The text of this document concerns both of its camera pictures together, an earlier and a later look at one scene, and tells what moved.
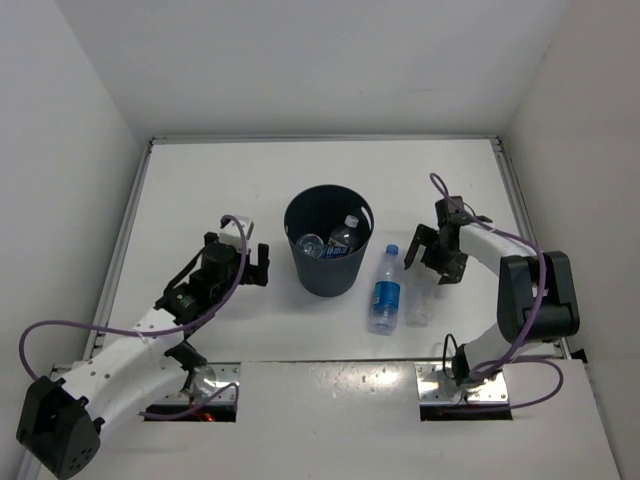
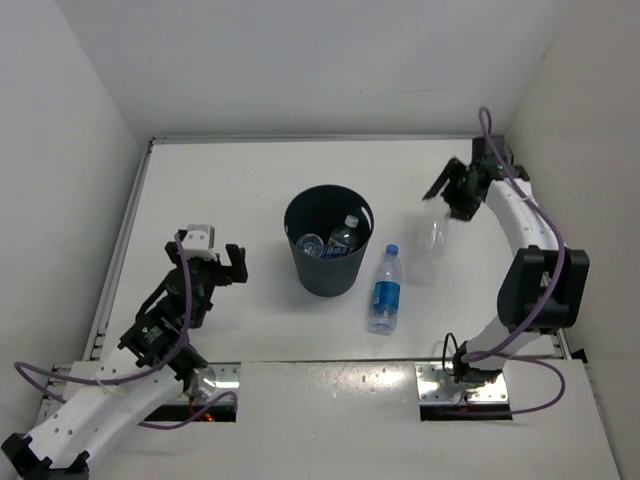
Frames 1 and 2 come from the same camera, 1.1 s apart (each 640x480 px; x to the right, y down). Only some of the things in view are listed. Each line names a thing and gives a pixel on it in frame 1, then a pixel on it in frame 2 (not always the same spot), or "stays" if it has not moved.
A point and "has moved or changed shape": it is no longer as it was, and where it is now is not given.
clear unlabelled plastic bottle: (420, 285) has moved or changed shape
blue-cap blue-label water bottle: (385, 309) stays
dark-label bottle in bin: (341, 241) stays
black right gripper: (423, 236) to (454, 170)
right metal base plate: (437, 386) stays
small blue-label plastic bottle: (310, 244) stays
